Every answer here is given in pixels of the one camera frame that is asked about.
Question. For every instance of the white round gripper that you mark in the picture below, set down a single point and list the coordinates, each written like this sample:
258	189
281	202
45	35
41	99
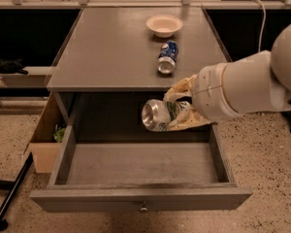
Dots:
208	92

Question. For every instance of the crushed green 7up can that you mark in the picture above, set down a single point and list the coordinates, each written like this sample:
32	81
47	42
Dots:
160	116

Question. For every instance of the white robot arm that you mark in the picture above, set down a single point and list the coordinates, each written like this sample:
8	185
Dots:
258	83

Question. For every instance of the blue pepsi can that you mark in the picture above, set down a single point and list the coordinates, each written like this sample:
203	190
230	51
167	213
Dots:
167	58

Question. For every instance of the open grey top drawer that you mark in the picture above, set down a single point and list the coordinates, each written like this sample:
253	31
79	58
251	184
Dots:
108	161

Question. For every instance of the white bowl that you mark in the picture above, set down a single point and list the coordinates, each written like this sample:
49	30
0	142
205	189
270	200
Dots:
164	26

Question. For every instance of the grey wooden cabinet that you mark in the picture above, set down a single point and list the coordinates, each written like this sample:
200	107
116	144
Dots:
112	50

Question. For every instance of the green snack bag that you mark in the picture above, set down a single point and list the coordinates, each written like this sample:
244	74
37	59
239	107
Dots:
59	133

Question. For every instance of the cardboard box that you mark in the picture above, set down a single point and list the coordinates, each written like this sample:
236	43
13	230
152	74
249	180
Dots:
42	144

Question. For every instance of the black object on ledge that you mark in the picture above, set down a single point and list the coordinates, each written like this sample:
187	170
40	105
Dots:
9	66

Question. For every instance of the black stand leg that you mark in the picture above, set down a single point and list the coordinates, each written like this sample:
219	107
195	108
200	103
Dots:
11	188

